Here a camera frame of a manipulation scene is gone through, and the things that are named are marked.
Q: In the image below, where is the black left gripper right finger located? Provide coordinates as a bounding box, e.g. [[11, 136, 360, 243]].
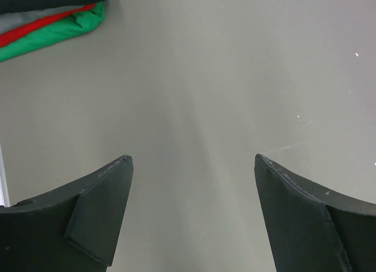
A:
[[254, 154, 375, 272]]

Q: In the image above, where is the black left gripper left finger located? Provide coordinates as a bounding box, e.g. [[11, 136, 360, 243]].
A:
[[1, 156, 133, 272]]

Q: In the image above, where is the folded red t shirt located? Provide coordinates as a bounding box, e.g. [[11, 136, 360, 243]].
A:
[[1, 4, 95, 47]]

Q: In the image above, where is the folded green t shirt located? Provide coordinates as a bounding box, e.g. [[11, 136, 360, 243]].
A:
[[1, 2, 105, 61]]

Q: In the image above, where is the folded grey t shirt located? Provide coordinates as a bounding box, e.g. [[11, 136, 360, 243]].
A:
[[1, 6, 80, 34]]

